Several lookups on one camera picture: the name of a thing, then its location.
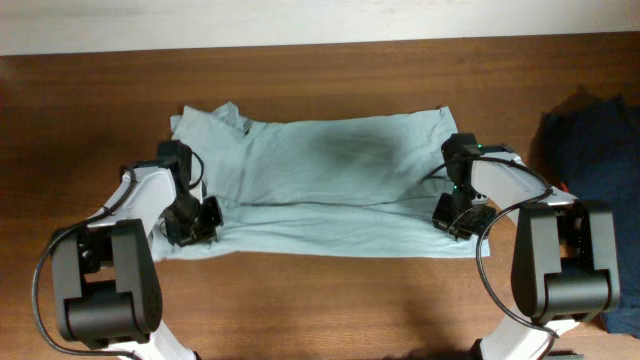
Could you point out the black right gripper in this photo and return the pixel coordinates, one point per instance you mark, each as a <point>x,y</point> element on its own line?
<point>460,233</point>

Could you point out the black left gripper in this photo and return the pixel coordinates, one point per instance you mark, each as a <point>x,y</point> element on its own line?
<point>198,226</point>

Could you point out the light teal t-shirt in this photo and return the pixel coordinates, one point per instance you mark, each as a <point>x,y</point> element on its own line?
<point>348,188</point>

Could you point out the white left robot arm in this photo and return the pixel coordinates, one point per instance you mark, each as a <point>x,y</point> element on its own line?
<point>107,292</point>

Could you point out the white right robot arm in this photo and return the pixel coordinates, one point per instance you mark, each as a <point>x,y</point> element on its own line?
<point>564,266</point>

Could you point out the dark blue folded garment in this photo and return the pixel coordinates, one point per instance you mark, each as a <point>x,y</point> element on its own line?
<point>595,152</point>

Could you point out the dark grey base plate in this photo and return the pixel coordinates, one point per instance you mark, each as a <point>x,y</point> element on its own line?
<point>566,357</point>

